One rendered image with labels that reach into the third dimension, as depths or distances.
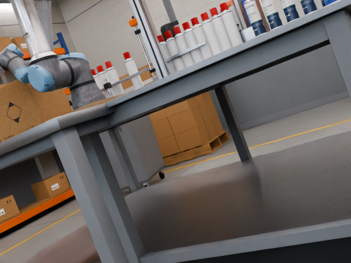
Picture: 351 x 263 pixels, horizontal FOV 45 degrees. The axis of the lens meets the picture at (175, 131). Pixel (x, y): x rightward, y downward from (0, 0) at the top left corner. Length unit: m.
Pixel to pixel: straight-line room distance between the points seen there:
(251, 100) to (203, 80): 5.32
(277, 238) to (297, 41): 0.63
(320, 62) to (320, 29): 5.07
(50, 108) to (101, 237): 0.92
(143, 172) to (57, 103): 2.23
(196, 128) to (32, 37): 3.92
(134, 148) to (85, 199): 2.87
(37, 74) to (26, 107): 0.41
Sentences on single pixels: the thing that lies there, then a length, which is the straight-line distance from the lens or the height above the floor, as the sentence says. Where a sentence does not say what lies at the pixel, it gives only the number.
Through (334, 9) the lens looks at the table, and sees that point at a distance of 1.21.
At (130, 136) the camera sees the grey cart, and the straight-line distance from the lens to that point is 4.23.
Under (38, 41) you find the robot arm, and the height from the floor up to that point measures 1.16.
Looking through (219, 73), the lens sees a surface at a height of 0.78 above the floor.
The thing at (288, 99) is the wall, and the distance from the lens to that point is 6.50.
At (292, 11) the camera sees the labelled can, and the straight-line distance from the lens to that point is 1.87.
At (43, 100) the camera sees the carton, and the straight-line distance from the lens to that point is 2.15.
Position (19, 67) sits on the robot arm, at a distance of 1.95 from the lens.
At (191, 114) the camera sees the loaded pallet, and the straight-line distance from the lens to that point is 5.48.
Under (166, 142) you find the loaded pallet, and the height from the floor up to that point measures 0.32.
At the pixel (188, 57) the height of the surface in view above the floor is 0.93.
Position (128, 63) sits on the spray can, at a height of 1.02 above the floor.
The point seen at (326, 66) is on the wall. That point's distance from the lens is 6.31.
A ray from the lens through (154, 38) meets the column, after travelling 1.98.
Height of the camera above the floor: 0.72
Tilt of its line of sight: 3 degrees down
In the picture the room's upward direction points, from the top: 21 degrees counter-clockwise
